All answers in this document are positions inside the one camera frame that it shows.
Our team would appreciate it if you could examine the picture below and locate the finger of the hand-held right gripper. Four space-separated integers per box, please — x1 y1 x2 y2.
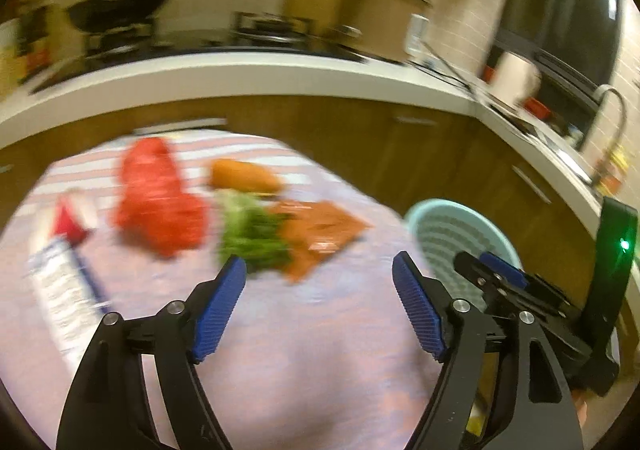
480 254 530 289
454 252 512 317

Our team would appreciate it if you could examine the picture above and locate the brown rice cooker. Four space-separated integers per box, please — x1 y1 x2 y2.
340 0 433 64

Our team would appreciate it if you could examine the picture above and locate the orange snack packet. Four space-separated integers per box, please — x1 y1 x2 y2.
207 159 283 194

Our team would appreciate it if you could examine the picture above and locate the wooden base cabinet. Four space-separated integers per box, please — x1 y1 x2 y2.
0 97 628 335

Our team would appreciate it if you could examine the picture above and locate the small red basket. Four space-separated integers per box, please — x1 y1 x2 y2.
522 97 549 119

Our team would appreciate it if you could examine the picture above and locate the dark framed window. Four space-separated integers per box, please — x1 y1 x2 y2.
492 0 626 151

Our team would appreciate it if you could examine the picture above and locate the white wall socket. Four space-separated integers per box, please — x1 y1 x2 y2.
405 14 432 55

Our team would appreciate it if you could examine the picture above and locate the brown orange wrapper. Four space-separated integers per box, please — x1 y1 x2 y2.
270 200 374 284

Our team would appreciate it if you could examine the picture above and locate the light blue plastic basket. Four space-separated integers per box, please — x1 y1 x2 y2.
402 199 523 313

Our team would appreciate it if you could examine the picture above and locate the black power cable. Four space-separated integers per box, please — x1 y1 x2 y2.
422 40 483 96

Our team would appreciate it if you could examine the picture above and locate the yellow dish soap bottle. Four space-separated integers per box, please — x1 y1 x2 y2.
597 145 632 201

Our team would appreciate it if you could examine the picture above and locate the steel sink faucet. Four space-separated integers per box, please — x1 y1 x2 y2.
580 84 629 181

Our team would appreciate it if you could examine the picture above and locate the white blue carton box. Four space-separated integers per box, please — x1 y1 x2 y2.
27 235 112 367

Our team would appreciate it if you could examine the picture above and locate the pink floral towel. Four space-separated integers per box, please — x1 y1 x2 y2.
0 127 451 450

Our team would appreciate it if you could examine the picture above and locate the black glass gas hob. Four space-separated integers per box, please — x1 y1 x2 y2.
30 12 371 95

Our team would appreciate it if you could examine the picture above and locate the red plastic bag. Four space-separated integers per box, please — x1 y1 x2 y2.
114 137 208 258

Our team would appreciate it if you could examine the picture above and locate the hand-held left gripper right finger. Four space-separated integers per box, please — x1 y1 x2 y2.
391 251 586 450

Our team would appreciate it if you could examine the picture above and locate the red white packet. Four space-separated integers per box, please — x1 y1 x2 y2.
51 192 98 245

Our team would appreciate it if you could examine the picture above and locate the steel kitchen sink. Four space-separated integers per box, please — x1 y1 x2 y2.
522 122 603 188

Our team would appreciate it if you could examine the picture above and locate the green leafy vegetable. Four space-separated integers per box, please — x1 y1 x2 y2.
215 190 294 274

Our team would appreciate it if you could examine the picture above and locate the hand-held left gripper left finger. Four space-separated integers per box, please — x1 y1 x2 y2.
56 255 247 450

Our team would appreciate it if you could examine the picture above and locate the white electric kettle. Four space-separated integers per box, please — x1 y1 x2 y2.
492 52 542 105

